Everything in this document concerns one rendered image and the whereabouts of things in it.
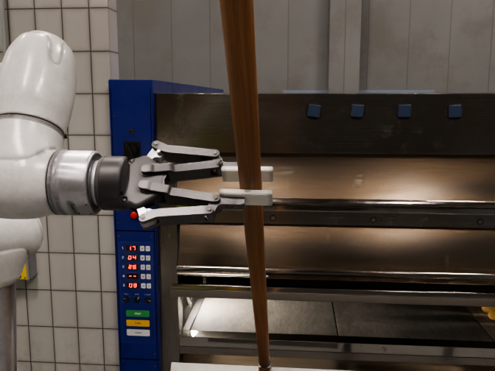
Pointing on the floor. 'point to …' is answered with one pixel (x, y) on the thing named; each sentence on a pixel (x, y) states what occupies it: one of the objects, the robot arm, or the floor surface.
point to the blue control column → (120, 134)
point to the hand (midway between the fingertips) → (247, 185)
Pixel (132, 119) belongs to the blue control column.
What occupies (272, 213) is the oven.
